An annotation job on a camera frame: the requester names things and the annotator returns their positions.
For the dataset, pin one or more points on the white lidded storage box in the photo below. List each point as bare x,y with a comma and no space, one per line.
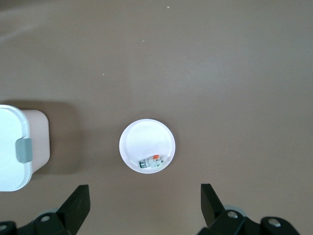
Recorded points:
9,147

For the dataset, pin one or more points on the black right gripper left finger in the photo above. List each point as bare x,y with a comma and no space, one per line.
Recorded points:
73,210

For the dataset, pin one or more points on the pink round plate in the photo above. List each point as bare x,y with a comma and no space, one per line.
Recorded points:
144,139

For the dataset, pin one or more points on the white green push-button switch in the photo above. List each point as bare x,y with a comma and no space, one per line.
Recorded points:
152,163

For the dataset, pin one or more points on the grey box latch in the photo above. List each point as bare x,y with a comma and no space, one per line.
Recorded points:
24,150

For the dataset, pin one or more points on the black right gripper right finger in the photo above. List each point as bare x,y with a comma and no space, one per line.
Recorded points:
212,210

